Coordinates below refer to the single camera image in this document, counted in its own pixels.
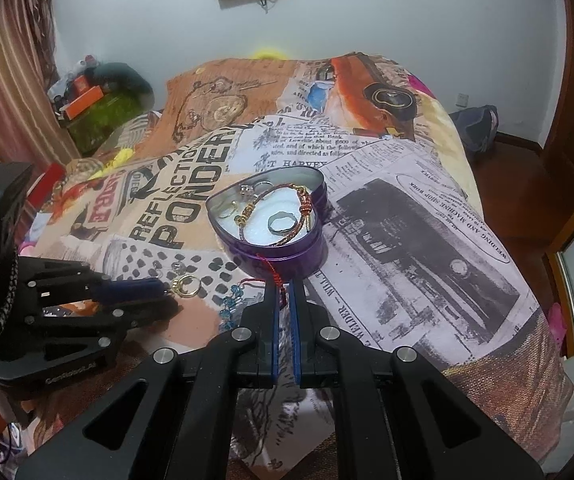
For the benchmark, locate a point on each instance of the pink cloth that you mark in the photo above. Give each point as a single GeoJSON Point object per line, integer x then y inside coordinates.
{"type": "Point", "coordinates": [558, 327]}

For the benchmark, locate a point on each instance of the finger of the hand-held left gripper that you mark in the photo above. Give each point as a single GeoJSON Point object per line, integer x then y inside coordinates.
{"type": "Point", "coordinates": [127, 290]}
{"type": "Point", "coordinates": [137, 312]}

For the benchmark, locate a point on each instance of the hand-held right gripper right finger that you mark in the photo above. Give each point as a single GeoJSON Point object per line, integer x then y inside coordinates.
{"type": "Point", "coordinates": [295, 330]}

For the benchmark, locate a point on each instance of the wall socket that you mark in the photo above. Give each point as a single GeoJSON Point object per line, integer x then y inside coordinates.
{"type": "Point", "coordinates": [462, 99]}

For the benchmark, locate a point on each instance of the green cloth-covered table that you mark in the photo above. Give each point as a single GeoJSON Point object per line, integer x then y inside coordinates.
{"type": "Point", "coordinates": [104, 125]}

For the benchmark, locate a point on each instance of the red box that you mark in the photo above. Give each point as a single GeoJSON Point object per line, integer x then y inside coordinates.
{"type": "Point", "coordinates": [47, 185]}

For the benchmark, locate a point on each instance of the dark blue backpack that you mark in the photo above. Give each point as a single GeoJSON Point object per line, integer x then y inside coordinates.
{"type": "Point", "coordinates": [477, 127]}

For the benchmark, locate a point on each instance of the printed blanket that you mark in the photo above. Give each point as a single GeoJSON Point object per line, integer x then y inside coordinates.
{"type": "Point", "coordinates": [417, 235]}

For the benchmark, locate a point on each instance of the yellow plastic object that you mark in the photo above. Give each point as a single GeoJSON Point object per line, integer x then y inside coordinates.
{"type": "Point", "coordinates": [268, 53]}

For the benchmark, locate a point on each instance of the dark green bag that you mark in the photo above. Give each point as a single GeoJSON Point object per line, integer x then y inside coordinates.
{"type": "Point", "coordinates": [124, 82]}

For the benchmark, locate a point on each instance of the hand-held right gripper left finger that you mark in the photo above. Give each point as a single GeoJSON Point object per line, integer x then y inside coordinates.
{"type": "Point", "coordinates": [272, 330]}

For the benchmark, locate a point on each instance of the orange box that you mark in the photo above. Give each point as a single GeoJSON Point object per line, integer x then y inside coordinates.
{"type": "Point", "coordinates": [84, 102]}

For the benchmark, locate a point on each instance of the purple heart-shaped tin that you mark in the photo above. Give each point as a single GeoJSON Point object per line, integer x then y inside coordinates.
{"type": "Point", "coordinates": [277, 245]}

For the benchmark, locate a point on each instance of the striped brown curtain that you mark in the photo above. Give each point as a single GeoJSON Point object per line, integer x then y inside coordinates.
{"type": "Point", "coordinates": [2, 85]}

